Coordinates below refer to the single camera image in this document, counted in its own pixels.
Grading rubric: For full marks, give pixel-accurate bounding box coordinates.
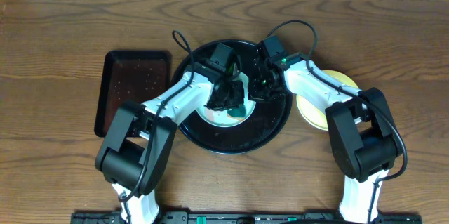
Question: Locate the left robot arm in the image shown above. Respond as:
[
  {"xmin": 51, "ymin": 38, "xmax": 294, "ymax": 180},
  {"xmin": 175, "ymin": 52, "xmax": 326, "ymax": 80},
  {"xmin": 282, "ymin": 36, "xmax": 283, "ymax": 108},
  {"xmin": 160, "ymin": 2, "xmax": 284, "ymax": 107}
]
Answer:
[{"xmin": 95, "ymin": 62, "xmax": 244, "ymax": 223}]

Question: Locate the light blue plate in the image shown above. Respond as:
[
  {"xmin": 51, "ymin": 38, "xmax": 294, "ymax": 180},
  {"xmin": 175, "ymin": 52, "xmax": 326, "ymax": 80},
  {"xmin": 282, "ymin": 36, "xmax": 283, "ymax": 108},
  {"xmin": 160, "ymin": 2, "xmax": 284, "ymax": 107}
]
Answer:
[{"xmin": 196, "ymin": 73, "xmax": 256, "ymax": 128}]

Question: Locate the round black serving tray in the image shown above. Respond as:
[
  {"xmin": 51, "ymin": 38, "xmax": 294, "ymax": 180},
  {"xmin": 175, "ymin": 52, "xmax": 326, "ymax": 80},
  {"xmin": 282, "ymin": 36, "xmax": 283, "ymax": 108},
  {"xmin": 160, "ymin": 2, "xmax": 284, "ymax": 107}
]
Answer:
[{"xmin": 179, "ymin": 39, "xmax": 293, "ymax": 154}]

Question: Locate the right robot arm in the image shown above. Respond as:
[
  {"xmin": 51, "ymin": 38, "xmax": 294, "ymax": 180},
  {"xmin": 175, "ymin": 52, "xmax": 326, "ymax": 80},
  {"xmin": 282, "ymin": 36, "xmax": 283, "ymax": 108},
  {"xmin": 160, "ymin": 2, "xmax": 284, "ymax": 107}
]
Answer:
[{"xmin": 248, "ymin": 53, "xmax": 408, "ymax": 223}]

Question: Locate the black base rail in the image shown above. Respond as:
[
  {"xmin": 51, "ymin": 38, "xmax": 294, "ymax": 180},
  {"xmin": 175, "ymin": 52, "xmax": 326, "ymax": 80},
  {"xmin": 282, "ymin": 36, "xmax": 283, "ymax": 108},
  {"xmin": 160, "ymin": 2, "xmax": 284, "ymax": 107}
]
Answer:
[{"xmin": 70, "ymin": 211, "xmax": 422, "ymax": 224}]

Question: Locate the green scouring sponge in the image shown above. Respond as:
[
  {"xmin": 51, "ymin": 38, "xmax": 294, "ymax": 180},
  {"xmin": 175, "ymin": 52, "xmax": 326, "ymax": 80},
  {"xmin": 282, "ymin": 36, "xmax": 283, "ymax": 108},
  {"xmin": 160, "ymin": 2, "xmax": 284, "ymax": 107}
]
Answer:
[{"xmin": 227, "ymin": 105, "xmax": 247, "ymax": 119}]

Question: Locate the rectangular black water tray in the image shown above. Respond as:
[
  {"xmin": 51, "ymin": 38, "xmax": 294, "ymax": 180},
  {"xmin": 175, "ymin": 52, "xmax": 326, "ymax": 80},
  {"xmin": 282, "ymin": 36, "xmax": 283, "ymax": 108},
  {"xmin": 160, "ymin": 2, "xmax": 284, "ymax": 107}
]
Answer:
[{"xmin": 94, "ymin": 50, "xmax": 171, "ymax": 138}]

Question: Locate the yellow plate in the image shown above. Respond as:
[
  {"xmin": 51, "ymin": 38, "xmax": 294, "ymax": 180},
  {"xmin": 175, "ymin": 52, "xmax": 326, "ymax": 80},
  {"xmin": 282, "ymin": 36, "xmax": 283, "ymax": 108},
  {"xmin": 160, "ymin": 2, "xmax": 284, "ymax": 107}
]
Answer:
[{"xmin": 296, "ymin": 70, "xmax": 358, "ymax": 131}]

